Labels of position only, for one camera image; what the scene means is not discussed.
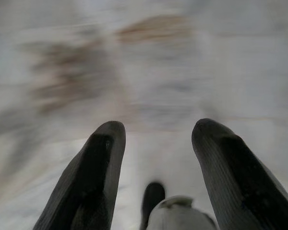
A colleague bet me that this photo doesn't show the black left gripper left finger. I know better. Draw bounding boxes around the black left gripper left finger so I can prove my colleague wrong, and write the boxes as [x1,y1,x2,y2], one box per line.
[33,120,126,230]

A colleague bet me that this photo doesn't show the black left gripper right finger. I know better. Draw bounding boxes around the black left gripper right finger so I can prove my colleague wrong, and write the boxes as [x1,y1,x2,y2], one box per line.
[191,118,288,230]

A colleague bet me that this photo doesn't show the grey robot leg black foot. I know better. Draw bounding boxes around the grey robot leg black foot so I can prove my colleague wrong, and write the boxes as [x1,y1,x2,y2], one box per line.
[140,182,216,230]

